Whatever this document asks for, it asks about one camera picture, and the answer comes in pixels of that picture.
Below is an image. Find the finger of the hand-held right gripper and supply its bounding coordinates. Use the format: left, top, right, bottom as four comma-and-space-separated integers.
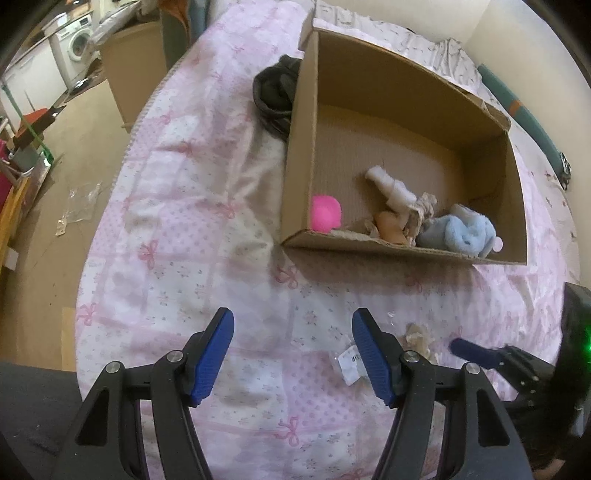
450, 338, 504, 370

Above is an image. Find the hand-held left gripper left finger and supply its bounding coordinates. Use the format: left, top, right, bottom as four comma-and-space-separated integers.
51, 307, 235, 480

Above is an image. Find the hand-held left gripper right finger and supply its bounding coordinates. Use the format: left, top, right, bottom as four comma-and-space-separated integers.
352, 308, 532, 480

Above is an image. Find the small clear labelled packet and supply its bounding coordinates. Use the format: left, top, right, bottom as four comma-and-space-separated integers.
335, 344, 365, 385

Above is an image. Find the blue fluffy headband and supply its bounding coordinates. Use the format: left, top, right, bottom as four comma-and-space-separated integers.
416, 215, 504, 258

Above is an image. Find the pink round sponge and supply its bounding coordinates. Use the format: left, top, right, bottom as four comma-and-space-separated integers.
311, 194, 343, 233

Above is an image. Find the brown cardboard box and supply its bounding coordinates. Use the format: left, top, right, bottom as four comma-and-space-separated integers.
279, 27, 528, 266

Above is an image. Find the pink bow print blanket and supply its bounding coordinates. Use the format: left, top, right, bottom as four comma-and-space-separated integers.
74, 0, 591, 480

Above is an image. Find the person's left leg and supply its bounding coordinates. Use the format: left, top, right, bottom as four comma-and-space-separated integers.
0, 360, 100, 480

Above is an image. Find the black white checkered cloth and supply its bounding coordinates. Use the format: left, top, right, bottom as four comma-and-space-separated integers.
556, 152, 573, 190

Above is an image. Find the yellow wooden crate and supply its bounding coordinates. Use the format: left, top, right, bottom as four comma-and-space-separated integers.
0, 175, 33, 268

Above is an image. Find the black clothing item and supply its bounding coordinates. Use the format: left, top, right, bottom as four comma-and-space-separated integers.
253, 54, 303, 139

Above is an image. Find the red plastic dustpan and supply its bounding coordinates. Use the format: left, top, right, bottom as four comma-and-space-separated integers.
14, 108, 61, 153

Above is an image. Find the wooden nightstand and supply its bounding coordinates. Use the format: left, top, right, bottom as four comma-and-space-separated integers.
99, 21, 169, 134

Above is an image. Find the white counter cabinet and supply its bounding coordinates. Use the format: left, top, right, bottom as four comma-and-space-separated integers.
0, 41, 70, 121

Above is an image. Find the white washing machine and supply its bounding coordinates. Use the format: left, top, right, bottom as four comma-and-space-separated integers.
48, 16, 100, 88

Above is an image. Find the white plastic bag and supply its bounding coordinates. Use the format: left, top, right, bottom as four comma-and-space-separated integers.
90, 2, 160, 40

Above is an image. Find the green mop handle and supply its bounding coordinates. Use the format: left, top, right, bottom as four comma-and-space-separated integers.
2, 83, 52, 163

